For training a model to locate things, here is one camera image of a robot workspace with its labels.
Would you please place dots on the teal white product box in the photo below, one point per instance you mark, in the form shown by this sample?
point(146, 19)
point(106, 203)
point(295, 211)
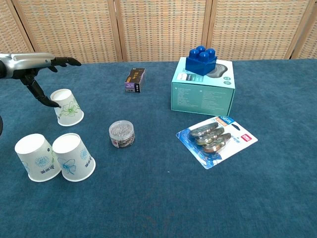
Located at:
point(200, 99)

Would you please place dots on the white cup green flower print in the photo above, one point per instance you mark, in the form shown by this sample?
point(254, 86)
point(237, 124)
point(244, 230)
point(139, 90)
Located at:
point(68, 109)

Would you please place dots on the white cup blue dandelion print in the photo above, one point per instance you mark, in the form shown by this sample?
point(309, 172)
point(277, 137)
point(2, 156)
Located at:
point(37, 158)

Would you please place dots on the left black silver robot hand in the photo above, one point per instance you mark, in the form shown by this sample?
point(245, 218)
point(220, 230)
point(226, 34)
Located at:
point(24, 64)

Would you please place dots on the white cup blue butterfly print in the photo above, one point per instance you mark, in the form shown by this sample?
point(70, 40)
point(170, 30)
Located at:
point(74, 158)

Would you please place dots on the small black purple box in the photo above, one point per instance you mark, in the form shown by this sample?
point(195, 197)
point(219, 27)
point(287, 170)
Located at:
point(135, 80)

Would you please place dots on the woven bamboo screen panel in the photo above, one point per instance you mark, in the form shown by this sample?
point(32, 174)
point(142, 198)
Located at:
point(163, 29)
point(69, 29)
point(309, 42)
point(252, 29)
point(10, 29)

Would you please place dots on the blue fabric table mat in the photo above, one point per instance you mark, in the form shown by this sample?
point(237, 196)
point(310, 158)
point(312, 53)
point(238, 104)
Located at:
point(158, 198)

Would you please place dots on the clear round paper clip jar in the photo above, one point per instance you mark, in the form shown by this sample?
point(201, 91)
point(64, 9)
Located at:
point(122, 135)

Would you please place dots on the blue plastic building brick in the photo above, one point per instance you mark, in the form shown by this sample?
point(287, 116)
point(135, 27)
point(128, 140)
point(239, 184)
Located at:
point(200, 64)

